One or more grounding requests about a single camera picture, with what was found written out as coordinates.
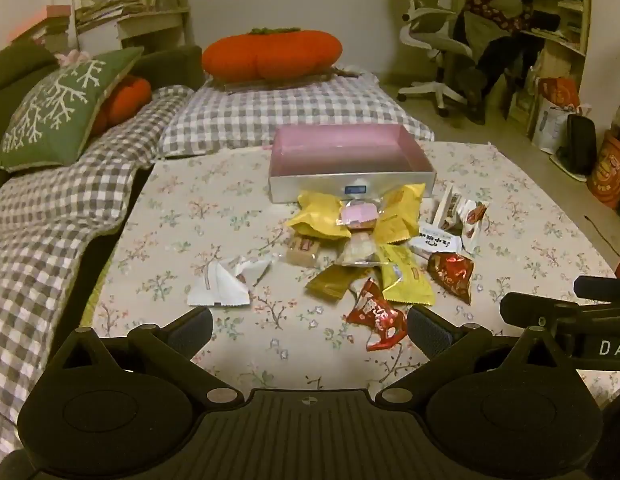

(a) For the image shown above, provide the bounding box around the yellow snack packet brown label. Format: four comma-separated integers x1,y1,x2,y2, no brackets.
377,244,435,307

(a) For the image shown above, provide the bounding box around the white packet with black print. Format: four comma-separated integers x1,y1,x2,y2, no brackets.
409,224,463,256

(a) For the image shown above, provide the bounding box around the green cushion white branch print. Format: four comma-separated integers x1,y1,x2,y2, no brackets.
0,46,145,171

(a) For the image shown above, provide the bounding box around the white shopping bag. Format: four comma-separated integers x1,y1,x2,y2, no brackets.
532,97,571,156

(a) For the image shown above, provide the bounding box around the wooden shelf unit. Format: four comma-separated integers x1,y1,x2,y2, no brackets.
510,0,593,136

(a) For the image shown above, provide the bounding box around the stack of books and papers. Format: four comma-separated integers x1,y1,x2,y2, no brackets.
72,0,158,31

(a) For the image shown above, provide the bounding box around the white brown snack packet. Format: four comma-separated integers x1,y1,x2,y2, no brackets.
432,183,466,233

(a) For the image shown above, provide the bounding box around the torn white wrapper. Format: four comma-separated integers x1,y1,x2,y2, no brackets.
187,255,275,307

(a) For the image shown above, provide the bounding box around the pink storage box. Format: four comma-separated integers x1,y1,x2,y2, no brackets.
10,4,73,46

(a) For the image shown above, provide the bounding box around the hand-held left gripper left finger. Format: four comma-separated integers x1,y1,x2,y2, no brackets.
50,306,245,407

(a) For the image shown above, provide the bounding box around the black cable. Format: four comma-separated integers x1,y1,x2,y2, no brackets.
585,214,620,261

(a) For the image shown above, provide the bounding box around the clear packet with pink snack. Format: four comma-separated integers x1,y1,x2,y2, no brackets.
340,199,379,228

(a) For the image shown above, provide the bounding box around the grey checked blanket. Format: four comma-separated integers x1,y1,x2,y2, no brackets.
0,85,195,441

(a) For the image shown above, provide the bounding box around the small orange pumpkin cushion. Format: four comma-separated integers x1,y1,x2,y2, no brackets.
87,76,153,138

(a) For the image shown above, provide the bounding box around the white bookshelf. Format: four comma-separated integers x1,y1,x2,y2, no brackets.
70,0,191,56

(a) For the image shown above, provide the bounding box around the large orange pumpkin cushion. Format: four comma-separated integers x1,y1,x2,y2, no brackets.
201,26,343,83

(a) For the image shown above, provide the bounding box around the white office chair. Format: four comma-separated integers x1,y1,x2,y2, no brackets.
397,0,483,111

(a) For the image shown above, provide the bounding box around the pink stuffed toy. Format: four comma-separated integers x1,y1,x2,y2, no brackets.
54,50,93,68

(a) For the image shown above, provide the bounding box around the black bag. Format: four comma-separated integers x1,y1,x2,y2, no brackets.
562,114,598,176

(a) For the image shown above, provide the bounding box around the pink box with silver sides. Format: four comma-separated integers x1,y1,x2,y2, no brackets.
268,125,435,204

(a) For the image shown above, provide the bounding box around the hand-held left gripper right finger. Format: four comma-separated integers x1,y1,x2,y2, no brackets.
376,304,571,407

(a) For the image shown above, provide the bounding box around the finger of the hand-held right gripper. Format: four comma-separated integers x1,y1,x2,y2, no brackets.
574,275,620,303
499,291,585,331

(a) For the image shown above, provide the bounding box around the olive gold snack packet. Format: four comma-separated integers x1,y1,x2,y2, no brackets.
305,262,373,301

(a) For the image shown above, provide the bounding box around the orange printed bag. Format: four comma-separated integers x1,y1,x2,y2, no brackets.
587,130,620,211

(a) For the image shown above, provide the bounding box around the orange shopping bag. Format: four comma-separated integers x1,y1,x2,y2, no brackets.
537,76,583,111

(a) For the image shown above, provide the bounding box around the dark red snack packet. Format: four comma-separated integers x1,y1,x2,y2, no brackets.
426,252,476,306

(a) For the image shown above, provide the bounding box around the grey checked pillow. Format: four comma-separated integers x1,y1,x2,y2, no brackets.
160,71,435,156

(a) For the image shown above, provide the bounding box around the tan snack packet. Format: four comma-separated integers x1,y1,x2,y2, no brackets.
285,234,321,267

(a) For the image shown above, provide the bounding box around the clear packet with beige snack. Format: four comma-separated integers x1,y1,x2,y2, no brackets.
336,227,385,267

